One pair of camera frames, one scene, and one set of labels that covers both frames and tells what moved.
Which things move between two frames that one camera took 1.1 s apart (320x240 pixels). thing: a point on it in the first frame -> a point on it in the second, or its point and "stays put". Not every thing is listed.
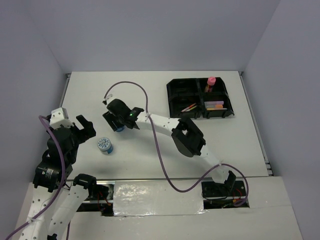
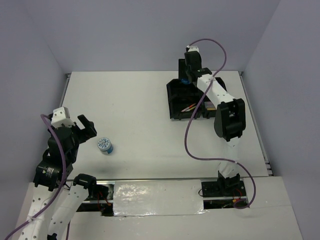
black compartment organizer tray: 199,98 stays put
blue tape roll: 120,129 -> 185,81
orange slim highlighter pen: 189,107 stays put
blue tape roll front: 104,144 stays put
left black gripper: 88,130 stays put
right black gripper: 110,117 -> 182,66
